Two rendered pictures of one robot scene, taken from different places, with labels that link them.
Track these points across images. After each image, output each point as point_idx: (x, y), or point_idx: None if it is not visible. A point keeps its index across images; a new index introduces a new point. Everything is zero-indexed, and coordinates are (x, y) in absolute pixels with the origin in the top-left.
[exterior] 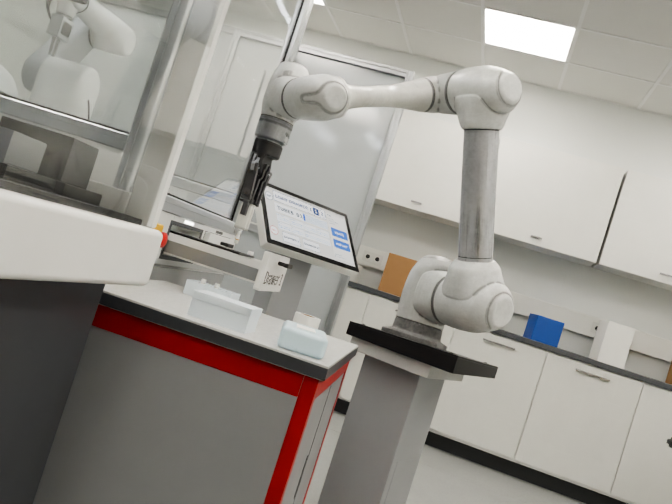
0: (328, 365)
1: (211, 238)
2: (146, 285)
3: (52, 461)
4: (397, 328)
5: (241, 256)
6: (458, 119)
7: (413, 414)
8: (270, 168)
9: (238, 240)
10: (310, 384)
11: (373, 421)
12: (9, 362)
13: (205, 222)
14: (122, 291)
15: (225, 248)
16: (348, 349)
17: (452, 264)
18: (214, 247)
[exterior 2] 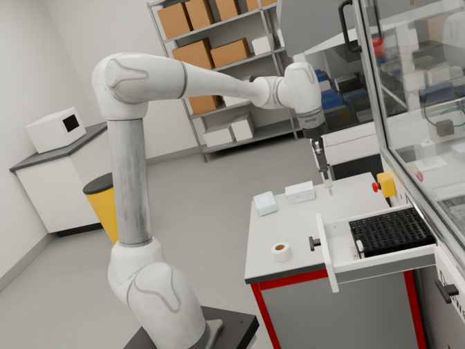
0: (252, 202)
1: (437, 257)
2: (371, 207)
3: None
4: (206, 321)
5: (341, 219)
6: (147, 107)
7: None
8: (311, 144)
9: (329, 193)
10: None
11: None
12: (331, 172)
13: (432, 228)
14: (346, 183)
15: (361, 219)
16: (248, 248)
17: (158, 242)
18: (365, 213)
